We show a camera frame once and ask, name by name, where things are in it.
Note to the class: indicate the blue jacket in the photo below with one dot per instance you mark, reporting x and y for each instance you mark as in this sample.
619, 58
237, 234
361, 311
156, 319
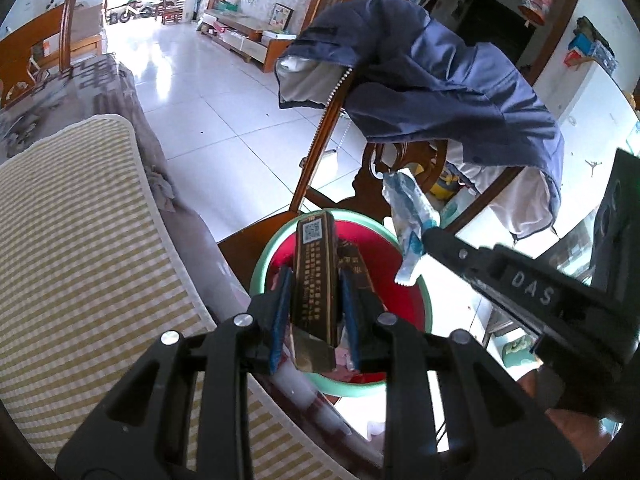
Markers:
425, 70

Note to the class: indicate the dark brown box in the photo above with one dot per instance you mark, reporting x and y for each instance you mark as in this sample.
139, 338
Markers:
312, 280

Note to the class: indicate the yellow white striped mat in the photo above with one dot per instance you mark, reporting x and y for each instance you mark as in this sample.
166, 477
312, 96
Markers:
75, 235

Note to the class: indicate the wooden dining chair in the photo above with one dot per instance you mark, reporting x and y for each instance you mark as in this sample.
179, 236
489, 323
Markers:
67, 30

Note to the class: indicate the yellow blue toy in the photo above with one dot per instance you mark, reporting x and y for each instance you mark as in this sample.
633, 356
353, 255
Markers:
445, 187

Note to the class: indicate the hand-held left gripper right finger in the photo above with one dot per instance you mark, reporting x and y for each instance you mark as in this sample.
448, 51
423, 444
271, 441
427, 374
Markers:
352, 320

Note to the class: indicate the red green-rimmed bucket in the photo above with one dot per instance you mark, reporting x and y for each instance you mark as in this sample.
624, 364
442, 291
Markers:
372, 237

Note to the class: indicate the white refrigerator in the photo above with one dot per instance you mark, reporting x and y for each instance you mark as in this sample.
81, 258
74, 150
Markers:
590, 125

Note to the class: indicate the white kids bicycle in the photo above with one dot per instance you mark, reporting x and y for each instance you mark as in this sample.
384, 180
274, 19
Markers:
130, 12

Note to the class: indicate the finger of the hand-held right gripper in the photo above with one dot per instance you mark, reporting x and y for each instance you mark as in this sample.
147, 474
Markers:
505, 307
460, 252

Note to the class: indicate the carved wooden chair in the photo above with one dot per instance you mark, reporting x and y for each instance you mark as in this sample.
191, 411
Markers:
320, 145

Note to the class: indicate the wooden television cabinet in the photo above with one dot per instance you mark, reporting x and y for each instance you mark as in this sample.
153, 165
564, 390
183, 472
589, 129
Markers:
240, 42

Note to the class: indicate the silver blue snack wrapper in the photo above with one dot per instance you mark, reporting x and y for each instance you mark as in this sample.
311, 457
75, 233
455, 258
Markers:
407, 220

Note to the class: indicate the small framed picture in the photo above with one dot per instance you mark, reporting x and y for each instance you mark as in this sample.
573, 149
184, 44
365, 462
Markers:
281, 15

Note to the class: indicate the green package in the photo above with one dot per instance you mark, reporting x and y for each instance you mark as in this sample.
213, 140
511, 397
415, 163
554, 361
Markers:
457, 210

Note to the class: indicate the person's right hand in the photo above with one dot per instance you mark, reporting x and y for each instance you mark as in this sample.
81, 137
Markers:
580, 430

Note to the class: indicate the wooden wall shelf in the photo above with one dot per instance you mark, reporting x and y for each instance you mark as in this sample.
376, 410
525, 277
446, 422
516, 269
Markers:
592, 50

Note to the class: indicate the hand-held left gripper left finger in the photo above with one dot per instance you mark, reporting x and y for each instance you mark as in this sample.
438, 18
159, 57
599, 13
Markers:
280, 320

